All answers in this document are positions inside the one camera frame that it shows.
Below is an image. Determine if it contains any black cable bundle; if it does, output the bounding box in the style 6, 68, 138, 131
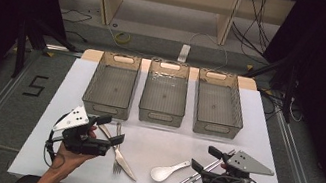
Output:
227, 0, 282, 59

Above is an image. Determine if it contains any white power strip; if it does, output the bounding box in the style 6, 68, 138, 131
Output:
176, 43, 191, 64

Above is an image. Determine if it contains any white plastic spoon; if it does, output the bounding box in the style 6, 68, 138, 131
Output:
148, 154, 192, 183

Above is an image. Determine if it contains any white floor cable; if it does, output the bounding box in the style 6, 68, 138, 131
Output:
103, 15, 232, 73

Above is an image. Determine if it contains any black metal stand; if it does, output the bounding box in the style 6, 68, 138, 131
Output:
9, 17, 82, 88
234, 48, 303, 123

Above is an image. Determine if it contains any white table cover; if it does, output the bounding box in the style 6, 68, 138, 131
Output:
6, 49, 310, 183

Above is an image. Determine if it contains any thin black floor cable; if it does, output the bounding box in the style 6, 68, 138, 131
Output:
57, 7, 94, 44

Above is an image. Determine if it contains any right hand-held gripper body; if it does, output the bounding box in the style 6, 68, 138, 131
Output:
199, 144, 278, 183

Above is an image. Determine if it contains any steel fork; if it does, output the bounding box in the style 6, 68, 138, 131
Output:
108, 122, 130, 175

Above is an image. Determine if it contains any grey plastic basket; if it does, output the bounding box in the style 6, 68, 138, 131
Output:
136, 56, 194, 129
79, 47, 144, 123
187, 66, 253, 142

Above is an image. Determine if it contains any left hand-held gripper cable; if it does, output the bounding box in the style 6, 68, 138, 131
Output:
40, 110, 75, 171

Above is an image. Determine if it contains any yellow tape roll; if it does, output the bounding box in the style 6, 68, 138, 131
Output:
114, 30, 132, 46

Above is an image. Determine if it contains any short metal rail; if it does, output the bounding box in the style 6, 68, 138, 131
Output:
43, 43, 86, 59

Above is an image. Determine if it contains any steel table knife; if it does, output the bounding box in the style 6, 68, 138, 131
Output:
89, 123, 147, 183

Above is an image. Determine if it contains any person's left hand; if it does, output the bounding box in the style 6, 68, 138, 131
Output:
49, 142, 99, 179

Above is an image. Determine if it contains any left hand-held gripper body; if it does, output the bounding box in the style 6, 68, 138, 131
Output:
48, 101, 118, 160

